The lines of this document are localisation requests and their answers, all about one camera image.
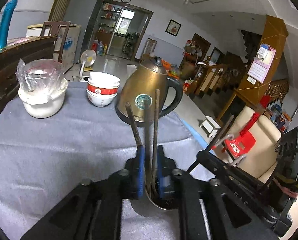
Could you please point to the clear bag with bowls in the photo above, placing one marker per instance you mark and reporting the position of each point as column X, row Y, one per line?
column 39, row 75

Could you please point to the small white stool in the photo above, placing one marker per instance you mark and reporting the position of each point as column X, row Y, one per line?
column 210, row 126

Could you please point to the wooden stair railing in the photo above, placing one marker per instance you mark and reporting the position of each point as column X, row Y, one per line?
column 215, row 78

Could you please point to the beige sofa armchair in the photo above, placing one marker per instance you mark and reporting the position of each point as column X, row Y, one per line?
column 260, row 161

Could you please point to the blue thermos bottle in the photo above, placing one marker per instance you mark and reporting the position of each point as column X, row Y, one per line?
column 5, row 22

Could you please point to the red white stacked bowls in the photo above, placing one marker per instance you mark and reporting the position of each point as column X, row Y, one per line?
column 102, row 88

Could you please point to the wooden chair by door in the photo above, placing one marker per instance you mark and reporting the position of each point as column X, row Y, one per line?
column 148, row 50

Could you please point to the grey metal utensil cup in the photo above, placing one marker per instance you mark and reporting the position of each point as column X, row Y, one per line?
column 164, row 204

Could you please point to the red plastic child chair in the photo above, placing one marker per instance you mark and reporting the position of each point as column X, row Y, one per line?
column 237, row 147

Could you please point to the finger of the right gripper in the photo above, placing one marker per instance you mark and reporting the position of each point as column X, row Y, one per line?
column 221, row 170

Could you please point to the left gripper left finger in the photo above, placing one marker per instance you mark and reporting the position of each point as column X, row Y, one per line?
column 93, row 209

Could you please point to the blue table cover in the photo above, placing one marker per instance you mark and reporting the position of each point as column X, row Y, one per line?
column 195, row 134

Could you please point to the dark carved wooden sideboard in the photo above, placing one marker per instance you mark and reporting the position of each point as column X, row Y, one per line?
column 33, row 49

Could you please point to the framed wall picture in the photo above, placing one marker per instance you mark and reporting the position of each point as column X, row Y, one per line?
column 173, row 28

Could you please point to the white chest freezer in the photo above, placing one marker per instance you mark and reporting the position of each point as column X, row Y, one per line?
column 70, row 43

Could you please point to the gold electric kettle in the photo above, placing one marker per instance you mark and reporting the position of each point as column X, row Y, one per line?
column 140, row 92

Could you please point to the small white desk fan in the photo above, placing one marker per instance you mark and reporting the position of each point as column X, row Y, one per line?
column 87, row 59

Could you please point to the white plastic basin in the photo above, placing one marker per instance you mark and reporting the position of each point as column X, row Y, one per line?
column 41, row 105

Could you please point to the grey refrigerator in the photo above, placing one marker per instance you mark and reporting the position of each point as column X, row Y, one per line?
column 85, row 14

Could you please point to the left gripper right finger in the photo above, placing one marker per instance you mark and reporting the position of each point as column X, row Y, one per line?
column 214, row 209

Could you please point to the wall calendar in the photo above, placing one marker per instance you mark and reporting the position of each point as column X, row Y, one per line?
column 262, row 63

